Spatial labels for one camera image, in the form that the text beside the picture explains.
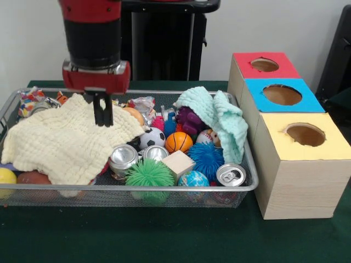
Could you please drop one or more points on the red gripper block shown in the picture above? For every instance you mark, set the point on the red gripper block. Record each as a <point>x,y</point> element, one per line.
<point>96,81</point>

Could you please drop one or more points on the cream yellow muslin cloth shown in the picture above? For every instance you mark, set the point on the cream yellow muslin cloth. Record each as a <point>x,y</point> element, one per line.
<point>55,142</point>

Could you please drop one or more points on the purple spiky ball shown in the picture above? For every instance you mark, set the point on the purple spiky ball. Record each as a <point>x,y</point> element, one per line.
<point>189,119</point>

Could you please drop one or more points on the mint green muslin cloth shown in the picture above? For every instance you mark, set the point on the mint green muslin cloth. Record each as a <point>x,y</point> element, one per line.
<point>222,118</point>

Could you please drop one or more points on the clear mesh bin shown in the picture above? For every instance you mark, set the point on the clear mesh bin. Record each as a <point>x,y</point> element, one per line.
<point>181,198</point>

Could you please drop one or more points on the wooden box with three holes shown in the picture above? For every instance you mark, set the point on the wooden box with three holes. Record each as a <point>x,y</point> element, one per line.
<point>296,181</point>

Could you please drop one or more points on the orange tiger plush toy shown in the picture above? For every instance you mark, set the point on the orange tiger plush toy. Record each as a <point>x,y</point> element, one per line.
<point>61,97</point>

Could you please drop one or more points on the silver can with open top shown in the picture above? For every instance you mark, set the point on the silver can with open top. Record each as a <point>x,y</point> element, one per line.
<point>123,159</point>

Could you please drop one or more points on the small soccer ball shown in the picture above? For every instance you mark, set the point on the small soccer ball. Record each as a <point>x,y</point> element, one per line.
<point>153,137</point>

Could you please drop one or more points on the crushed silver can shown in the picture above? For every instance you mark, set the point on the crushed silver can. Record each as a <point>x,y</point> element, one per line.
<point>44,104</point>

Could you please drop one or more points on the small silver can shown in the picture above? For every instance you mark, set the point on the small silver can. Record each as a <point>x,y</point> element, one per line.
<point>156,153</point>

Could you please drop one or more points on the large green spiky ball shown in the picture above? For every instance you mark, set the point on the large green spiky ball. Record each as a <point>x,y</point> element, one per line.
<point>149,175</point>

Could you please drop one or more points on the small orange basketball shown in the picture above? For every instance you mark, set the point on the small orange basketball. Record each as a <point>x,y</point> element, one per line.
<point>179,142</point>

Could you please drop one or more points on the wooden cube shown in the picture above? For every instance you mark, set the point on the wooden cube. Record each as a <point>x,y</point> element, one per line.
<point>179,164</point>

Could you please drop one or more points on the brown toy football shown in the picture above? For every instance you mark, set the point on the brown toy football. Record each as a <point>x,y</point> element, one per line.
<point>33,178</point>

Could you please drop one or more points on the white baseball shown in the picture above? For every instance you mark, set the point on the white baseball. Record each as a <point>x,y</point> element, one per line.
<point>205,137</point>

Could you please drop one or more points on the blue spiky ball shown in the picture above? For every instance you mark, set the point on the blue spiky ball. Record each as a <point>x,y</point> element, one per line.
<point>205,160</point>

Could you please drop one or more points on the small globe ball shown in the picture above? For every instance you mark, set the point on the small globe ball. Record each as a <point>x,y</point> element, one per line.
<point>193,179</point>

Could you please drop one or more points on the yellow ball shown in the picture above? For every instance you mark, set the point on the yellow ball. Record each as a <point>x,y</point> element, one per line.
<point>6,176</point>

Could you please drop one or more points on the dark green table cloth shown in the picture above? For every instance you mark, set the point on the dark green table cloth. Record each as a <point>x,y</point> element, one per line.
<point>164,235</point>

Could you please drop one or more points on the silver can with pull tab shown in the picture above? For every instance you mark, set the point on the silver can with pull tab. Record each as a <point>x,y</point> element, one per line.
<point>231,174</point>

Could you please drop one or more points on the black chair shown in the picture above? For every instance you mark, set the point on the black chair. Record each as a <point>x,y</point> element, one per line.
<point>337,60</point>

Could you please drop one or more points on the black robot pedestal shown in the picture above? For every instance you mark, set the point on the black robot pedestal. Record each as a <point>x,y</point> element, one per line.
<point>164,44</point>

